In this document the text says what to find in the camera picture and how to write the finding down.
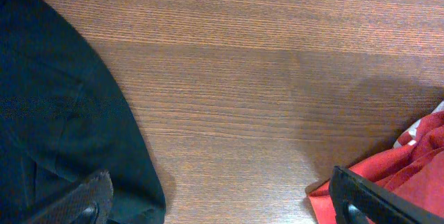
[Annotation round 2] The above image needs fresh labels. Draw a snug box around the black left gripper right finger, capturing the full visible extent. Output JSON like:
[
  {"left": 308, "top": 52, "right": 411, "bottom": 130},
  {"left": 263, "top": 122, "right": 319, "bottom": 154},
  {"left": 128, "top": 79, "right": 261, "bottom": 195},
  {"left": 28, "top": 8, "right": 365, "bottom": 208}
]
[{"left": 329, "top": 166, "right": 443, "bottom": 224}]

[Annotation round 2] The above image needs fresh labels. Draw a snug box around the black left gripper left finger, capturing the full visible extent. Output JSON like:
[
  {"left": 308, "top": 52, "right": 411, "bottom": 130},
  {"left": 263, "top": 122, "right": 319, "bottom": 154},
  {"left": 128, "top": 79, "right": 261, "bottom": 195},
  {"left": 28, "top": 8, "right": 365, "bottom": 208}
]
[{"left": 22, "top": 170, "right": 113, "bottom": 224}]

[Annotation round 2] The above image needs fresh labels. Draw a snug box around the red t-shirt white print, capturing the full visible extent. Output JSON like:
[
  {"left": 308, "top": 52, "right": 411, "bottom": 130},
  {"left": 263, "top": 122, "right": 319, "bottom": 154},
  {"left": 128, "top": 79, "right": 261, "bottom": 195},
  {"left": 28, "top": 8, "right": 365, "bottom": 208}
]
[{"left": 308, "top": 104, "right": 443, "bottom": 224}]

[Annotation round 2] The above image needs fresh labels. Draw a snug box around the black crumpled garment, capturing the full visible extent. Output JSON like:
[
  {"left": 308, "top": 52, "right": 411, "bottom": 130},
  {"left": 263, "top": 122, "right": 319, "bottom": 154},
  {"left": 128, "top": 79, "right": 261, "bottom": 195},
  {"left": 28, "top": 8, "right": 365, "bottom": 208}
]
[{"left": 1, "top": 0, "right": 166, "bottom": 223}]

